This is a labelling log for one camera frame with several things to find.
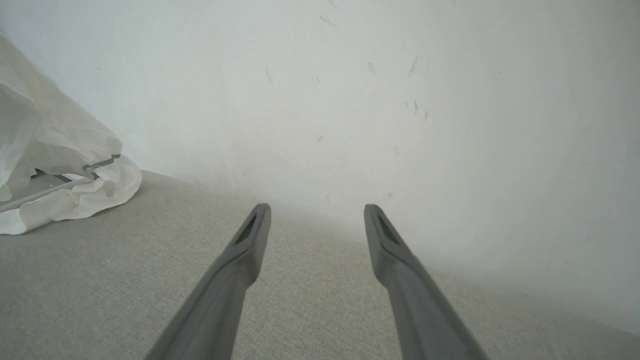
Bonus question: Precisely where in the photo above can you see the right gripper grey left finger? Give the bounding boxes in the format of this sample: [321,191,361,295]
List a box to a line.
[145,203,272,360]

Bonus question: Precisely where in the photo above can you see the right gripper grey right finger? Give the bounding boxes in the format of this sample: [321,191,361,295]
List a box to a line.
[364,203,488,360]

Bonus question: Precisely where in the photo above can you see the white garment with grey stitching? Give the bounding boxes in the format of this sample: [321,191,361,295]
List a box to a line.
[0,35,143,236]

